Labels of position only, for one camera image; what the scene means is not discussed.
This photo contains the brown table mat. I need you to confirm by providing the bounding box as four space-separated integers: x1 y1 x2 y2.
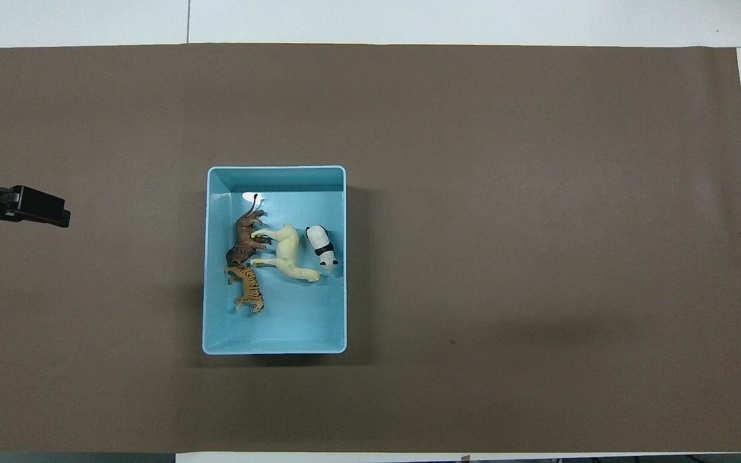
0 43 741 454

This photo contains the orange striped tiger toy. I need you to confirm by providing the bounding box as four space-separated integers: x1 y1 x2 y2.
223 264 266 315

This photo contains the brown lion toy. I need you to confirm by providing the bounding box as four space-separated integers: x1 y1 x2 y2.
225 192 273 268

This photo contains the light blue storage box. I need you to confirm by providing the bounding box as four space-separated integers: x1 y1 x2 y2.
202 165 348 356

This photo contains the black and white panda toy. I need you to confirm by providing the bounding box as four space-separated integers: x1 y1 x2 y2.
305 224 340 275

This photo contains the cream white horse toy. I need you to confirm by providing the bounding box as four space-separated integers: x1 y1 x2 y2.
249 222 322 284

